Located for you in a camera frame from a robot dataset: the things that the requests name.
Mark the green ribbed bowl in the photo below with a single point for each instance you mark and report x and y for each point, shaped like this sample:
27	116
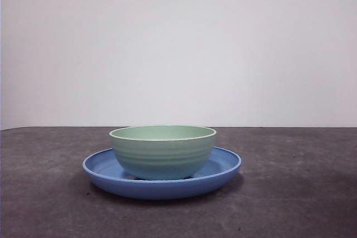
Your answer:
161	160

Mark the blue round plate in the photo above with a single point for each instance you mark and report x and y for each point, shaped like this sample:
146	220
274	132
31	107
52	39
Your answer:
156	190

